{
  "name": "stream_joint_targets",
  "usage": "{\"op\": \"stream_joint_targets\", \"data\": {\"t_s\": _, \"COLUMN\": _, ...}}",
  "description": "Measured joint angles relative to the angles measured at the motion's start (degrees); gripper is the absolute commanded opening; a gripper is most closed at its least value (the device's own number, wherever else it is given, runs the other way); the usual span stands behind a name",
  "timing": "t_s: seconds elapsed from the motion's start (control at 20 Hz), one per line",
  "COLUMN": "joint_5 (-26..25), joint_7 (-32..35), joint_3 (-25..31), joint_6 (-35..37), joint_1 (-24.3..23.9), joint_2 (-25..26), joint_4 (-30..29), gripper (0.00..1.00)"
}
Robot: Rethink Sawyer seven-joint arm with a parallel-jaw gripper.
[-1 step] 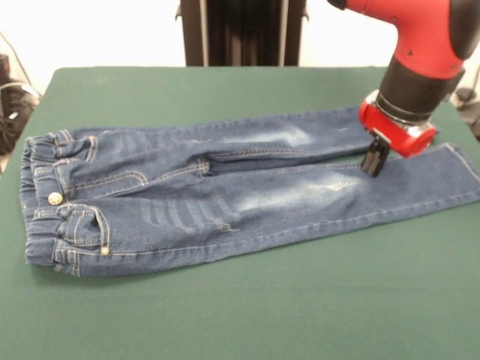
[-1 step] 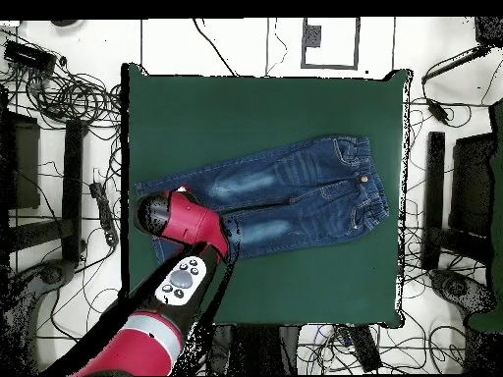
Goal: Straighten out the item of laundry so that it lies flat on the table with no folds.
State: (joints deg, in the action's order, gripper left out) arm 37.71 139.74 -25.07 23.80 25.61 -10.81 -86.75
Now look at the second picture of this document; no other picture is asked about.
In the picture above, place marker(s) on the blue denim jeans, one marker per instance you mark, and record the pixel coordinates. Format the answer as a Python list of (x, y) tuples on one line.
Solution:
[(314, 188)]

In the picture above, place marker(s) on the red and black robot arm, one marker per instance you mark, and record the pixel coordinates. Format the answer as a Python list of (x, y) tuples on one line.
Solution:
[(188, 224)]

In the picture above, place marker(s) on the dark flat panel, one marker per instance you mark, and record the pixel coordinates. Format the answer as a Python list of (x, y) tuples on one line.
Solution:
[(25, 165), (471, 184)]

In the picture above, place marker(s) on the dark green table cloth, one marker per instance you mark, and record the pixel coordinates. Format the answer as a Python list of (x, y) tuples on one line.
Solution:
[(235, 110)]

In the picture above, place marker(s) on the black power strip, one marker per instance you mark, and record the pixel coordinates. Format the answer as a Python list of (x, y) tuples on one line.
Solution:
[(104, 214), (365, 347)]

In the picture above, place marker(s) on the black stand leg bar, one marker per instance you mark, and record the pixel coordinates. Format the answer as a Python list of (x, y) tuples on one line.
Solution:
[(72, 188), (435, 196)]

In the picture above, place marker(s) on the small grey square patch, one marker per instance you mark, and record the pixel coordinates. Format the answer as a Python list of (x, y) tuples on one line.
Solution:
[(312, 36)]

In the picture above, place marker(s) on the black round stand base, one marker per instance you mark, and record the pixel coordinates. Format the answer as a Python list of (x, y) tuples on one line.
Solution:
[(53, 273), (456, 286)]

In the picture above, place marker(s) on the black power brick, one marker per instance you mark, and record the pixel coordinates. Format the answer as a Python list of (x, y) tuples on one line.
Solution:
[(438, 110)]

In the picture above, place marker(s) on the black rod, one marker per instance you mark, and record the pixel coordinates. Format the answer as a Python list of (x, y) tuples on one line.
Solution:
[(452, 64)]

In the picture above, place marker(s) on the person's dark shoe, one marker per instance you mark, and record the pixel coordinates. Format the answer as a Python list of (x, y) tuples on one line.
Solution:
[(63, 22)]

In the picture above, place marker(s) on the black corner box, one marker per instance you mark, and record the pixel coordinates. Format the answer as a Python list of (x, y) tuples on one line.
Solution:
[(489, 31)]

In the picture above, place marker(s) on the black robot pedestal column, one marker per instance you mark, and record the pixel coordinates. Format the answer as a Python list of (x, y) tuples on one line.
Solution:
[(259, 349)]

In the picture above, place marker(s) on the grey square floor frame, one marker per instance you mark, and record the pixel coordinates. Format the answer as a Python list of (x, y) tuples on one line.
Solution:
[(357, 43)]

